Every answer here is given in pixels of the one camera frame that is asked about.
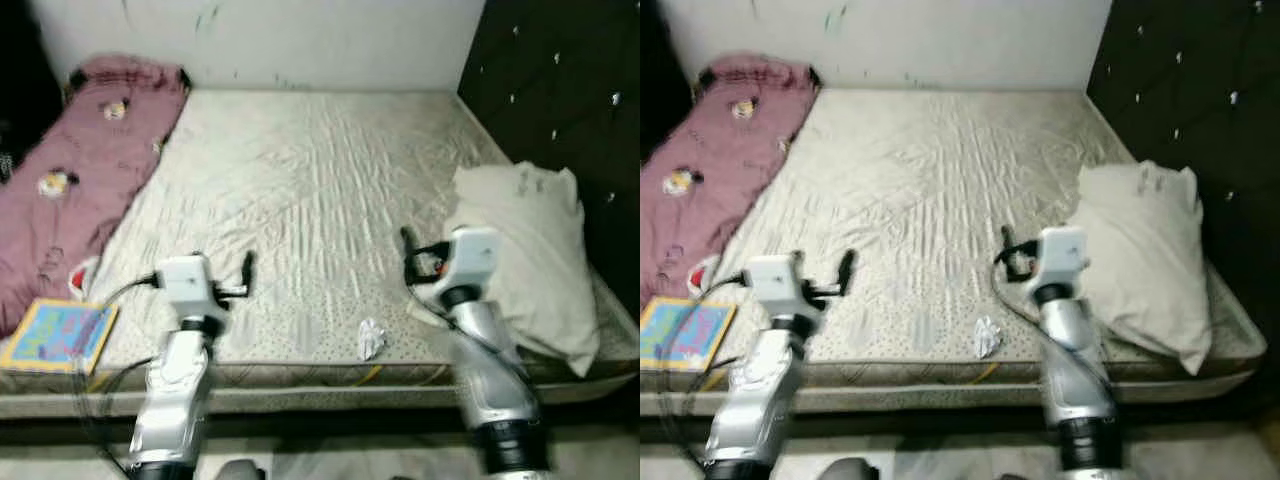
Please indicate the white pillow with tree print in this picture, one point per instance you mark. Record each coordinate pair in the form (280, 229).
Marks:
(1150, 260)
(530, 260)

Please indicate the grey bed base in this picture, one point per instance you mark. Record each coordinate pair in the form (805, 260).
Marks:
(950, 400)
(320, 400)

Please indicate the white paper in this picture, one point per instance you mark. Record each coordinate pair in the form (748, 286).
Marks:
(988, 338)
(371, 340)

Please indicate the grey left robot leg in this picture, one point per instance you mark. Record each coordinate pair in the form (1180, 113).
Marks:
(855, 470)
(240, 470)

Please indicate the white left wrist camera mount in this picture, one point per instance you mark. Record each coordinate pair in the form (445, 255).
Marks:
(775, 280)
(185, 282)

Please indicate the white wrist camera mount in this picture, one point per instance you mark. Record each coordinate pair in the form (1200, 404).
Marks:
(470, 255)
(1062, 255)
(775, 280)
(185, 282)

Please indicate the black cloth with white lettering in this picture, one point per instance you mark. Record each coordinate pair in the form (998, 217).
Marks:
(655, 60)
(20, 90)

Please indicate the dark tufted headboard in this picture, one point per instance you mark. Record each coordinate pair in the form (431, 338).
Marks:
(560, 80)
(1190, 80)

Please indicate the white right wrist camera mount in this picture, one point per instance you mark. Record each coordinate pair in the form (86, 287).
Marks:
(1062, 255)
(470, 255)

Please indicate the pink cartoon print blanket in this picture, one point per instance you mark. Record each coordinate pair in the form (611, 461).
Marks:
(710, 170)
(80, 170)

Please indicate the beige quilted mattress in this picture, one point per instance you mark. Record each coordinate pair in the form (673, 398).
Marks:
(930, 200)
(300, 200)

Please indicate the colourful children's book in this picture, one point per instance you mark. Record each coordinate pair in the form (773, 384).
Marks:
(55, 335)
(685, 335)

